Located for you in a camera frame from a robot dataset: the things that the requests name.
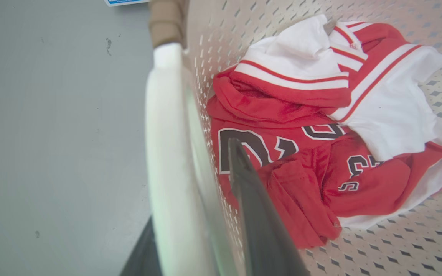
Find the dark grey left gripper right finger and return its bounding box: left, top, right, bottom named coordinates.
left=227, top=138, right=310, bottom=276

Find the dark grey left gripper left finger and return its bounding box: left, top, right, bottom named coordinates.
left=119, top=217, right=163, bottom=276

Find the white perforated plastic laundry basket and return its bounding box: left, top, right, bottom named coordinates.
left=145, top=0, right=442, bottom=276

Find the red and white jersey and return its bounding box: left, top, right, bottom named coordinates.
left=206, top=14, right=442, bottom=250

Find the blue and white label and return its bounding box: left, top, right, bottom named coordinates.
left=104, top=0, right=150, bottom=7

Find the tan basket handle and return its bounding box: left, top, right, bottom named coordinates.
left=148, top=0, right=189, bottom=49

